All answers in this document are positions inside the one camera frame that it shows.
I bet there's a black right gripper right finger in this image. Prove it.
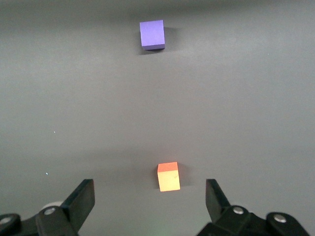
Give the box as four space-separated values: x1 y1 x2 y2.
196 178 310 236

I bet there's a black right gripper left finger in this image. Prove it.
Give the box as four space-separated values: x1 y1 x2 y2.
35 178 95 236

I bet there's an orange foam block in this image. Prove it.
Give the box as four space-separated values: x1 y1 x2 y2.
157 162 181 192

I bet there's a purple foam block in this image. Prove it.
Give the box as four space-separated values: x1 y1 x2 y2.
139 20 165 51

